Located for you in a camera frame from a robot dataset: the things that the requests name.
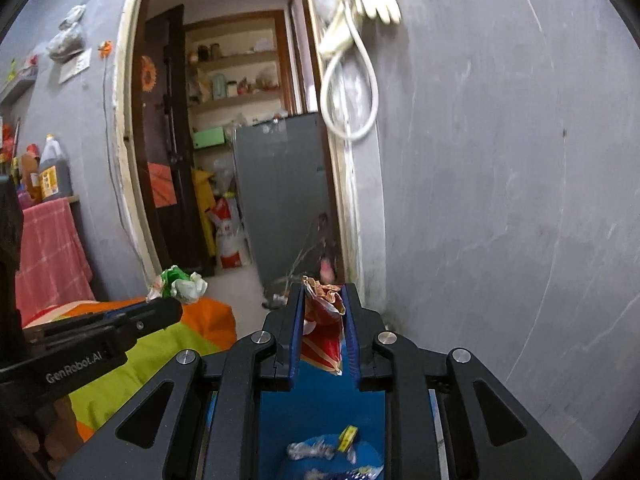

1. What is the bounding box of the white red sack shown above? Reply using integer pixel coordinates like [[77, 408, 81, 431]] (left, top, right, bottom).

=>
[[207, 197, 251, 269]]

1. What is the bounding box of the pink checked cloth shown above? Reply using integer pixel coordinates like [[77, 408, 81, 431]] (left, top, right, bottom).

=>
[[15, 197, 96, 318]]

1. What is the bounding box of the large cooking oil jug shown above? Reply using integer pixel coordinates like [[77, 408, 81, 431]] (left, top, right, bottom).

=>
[[38, 134, 73, 203]]

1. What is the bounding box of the green box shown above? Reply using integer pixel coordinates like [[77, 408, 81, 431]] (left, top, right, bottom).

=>
[[192, 127, 227, 150]]

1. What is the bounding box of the multicoloured patchwork blanket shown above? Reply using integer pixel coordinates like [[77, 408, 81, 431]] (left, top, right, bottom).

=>
[[22, 297, 237, 441]]

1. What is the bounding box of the white wall socket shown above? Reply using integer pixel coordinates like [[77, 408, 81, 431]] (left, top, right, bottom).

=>
[[59, 49, 93, 84]]

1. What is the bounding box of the blue plastic basin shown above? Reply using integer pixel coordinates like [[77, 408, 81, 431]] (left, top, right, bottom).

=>
[[200, 350, 451, 480]]

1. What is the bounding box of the red white striped wrapper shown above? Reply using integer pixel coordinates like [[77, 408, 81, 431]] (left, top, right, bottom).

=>
[[299, 275, 347, 376]]

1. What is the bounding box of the built-in shelf unit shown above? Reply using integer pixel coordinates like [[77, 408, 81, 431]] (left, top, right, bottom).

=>
[[184, 10, 291, 117]]

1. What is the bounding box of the dark wooden door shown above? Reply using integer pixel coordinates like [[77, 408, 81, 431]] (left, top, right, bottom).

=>
[[135, 4, 216, 277]]

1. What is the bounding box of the white printed wrapper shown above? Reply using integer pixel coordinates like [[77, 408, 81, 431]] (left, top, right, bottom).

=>
[[286, 439, 337, 462]]

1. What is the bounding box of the hanging clear plastic bag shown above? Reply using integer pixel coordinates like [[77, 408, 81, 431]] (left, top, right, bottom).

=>
[[46, 5, 87, 63]]

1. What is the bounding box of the white hose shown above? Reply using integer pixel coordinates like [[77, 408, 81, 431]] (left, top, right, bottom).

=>
[[319, 0, 379, 142]]

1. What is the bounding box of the orange sauce bottle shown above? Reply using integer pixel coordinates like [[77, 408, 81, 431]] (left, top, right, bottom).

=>
[[20, 144, 42, 206]]

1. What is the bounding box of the green white wrapper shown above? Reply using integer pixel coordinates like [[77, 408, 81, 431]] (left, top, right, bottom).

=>
[[146, 265, 208, 304]]

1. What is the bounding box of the yellow bag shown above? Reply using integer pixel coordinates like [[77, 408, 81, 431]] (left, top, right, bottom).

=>
[[192, 167, 218, 258]]

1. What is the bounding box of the grey refrigerator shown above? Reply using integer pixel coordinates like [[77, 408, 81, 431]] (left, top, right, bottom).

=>
[[232, 112, 335, 288]]

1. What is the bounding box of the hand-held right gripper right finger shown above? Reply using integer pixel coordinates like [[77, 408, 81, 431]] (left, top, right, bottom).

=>
[[342, 282, 583, 480]]

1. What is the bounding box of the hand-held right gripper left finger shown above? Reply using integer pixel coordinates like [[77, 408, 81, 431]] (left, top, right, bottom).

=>
[[59, 282, 307, 480]]

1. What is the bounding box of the grey wall shelf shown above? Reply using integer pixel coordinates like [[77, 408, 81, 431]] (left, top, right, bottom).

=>
[[0, 67, 38, 106]]

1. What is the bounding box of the wooden door frame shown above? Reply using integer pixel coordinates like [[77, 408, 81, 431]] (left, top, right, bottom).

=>
[[112, 0, 386, 311]]

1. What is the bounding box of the person's left hand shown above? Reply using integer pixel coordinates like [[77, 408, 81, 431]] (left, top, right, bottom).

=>
[[10, 400, 85, 467]]

